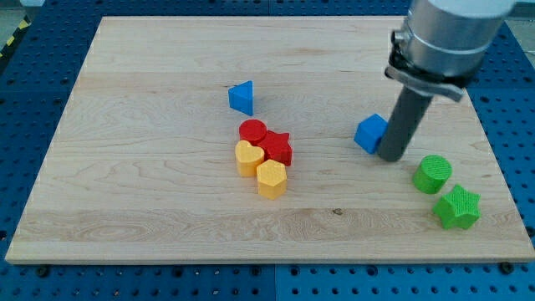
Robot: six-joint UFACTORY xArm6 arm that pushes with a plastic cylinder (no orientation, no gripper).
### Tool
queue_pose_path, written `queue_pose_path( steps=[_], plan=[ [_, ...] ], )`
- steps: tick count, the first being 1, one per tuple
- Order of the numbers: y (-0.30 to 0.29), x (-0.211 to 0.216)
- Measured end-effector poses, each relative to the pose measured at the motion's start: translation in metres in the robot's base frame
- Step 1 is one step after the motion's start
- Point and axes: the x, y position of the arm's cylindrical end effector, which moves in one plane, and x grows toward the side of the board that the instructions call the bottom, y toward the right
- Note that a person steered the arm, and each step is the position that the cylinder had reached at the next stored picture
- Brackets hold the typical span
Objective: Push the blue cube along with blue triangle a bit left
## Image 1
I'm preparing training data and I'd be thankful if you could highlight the green star block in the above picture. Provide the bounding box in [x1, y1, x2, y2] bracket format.
[432, 185, 481, 229]

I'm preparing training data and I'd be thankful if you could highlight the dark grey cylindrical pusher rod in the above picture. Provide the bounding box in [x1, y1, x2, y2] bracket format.
[377, 87, 432, 162]

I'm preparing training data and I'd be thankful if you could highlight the green cylinder block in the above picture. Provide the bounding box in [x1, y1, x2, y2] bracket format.
[412, 155, 452, 194]

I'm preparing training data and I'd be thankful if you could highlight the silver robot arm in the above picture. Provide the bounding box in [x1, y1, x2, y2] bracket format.
[377, 0, 516, 161]

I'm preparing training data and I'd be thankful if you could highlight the red star block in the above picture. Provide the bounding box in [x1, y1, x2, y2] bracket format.
[257, 130, 293, 166]

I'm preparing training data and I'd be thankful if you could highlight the light wooden board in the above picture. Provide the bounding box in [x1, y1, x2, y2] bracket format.
[6, 17, 534, 265]

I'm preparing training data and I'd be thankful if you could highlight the blue cube block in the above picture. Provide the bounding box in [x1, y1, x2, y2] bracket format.
[354, 114, 388, 155]

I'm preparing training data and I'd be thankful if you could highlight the yellow hexagon block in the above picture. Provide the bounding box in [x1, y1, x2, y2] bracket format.
[257, 160, 288, 200]

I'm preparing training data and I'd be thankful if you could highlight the blue triangle block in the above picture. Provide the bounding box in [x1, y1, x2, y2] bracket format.
[228, 80, 254, 116]

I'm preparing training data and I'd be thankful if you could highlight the yellow heart block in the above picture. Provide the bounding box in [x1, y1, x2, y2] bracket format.
[235, 140, 265, 177]

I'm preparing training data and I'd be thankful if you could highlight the red cylinder block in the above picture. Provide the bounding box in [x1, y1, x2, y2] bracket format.
[238, 119, 268, 145]

